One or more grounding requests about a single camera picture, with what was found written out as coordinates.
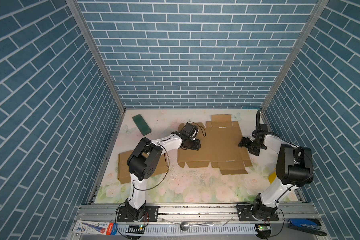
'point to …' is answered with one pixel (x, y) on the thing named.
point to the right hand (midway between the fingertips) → (243, 145)
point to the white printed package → (107, 228)
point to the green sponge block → (142, 125)
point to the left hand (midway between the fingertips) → (198, 145)
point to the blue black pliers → (309, 225)
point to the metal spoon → (185, 226)
